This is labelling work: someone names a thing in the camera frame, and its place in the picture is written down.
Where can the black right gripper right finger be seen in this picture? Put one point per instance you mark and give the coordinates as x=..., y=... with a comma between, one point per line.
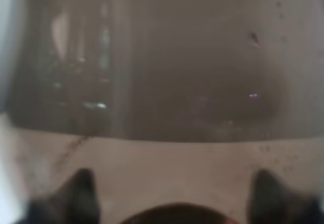
x=272, y=201

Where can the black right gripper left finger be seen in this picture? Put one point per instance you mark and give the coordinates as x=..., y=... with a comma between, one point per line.
x=75, y=201

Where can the smoky brown water bottle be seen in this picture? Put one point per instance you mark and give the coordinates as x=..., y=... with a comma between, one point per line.
x=173, y=104

